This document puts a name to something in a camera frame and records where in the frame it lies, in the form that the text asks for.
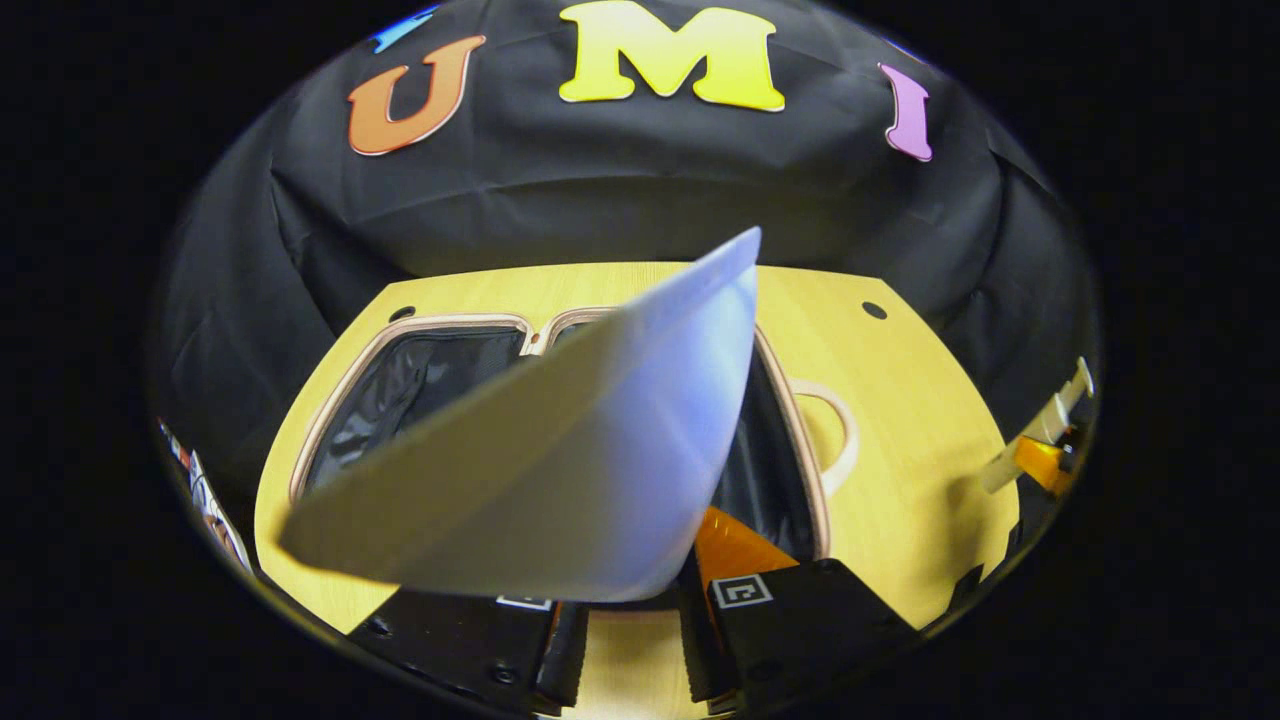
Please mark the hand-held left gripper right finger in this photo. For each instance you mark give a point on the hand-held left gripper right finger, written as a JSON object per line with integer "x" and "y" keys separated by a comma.
{"x": 705, "y": 650}

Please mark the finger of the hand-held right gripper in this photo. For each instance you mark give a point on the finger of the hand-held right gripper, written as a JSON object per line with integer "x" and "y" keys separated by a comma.
{"x": 1045, "y": 462}

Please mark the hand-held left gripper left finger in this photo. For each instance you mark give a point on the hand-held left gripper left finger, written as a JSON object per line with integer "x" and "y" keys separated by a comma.
{"x": 560, "y": 650}

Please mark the white pump bottle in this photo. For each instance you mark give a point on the white pump bottle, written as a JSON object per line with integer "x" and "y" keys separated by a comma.
{"x": 1040, "y": 425}

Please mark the white box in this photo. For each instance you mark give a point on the white box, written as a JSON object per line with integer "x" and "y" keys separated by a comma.
{"x": 580, "y": 470}

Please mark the colourful printed object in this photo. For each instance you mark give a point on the colourful printed object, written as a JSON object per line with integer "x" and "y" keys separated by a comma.
{"x": 205, "y": 500}

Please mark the black backdrop cloth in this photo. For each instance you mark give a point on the black backdrop cloth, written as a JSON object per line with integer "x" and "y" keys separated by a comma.
{"x": 600, "y": 200}

